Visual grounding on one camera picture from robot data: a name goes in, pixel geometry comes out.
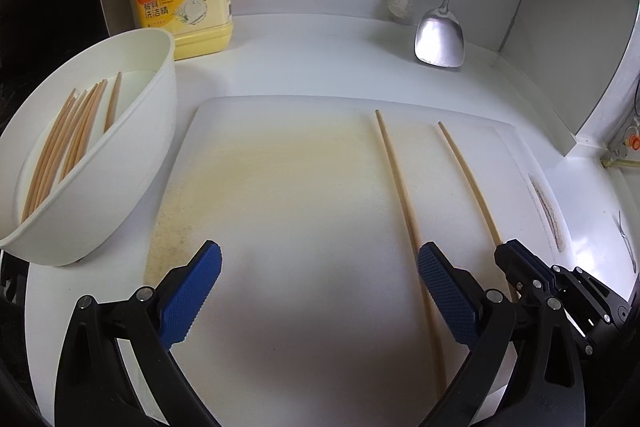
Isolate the wooden chopstick seven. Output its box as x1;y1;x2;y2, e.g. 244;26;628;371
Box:
438;121;518;303

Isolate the wooden chopstick six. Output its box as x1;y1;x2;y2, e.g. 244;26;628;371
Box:
374;108;447;399

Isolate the wooden chopstick one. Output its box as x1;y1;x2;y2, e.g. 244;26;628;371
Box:
21;89;76;222

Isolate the wooden chopstick three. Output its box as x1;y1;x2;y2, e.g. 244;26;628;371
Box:
42;87;93;202

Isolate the wooden chopstick five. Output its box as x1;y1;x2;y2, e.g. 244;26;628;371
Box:
103;72;122;133

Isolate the wooden chopstick four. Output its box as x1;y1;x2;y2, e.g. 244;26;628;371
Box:
61;80;104;179

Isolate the wooden chopstick nine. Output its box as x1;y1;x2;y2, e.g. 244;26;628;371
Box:
33;93;85;210

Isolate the wooden chopstick eight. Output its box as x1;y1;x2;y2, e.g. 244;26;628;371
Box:
74;79;107;161

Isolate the white cutting board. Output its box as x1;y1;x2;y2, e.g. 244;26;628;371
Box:
144;96;572;426

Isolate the white round plastic basin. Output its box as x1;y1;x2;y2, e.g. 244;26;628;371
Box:
1;28;177;267

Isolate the steel spatula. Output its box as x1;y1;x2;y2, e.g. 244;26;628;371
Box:
413;0;465;69

